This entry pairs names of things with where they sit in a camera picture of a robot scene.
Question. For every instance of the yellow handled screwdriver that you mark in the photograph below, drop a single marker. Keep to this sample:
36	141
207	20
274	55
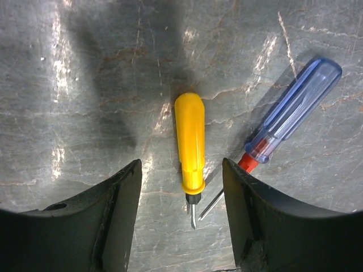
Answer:
190	131

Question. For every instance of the blue handled screwdriver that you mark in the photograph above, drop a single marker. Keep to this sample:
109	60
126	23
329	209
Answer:
313	83

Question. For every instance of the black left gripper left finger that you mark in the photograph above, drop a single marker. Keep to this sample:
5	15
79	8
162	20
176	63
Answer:
91	231

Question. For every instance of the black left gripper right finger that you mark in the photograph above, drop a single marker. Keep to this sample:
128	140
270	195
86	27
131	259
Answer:
271	231

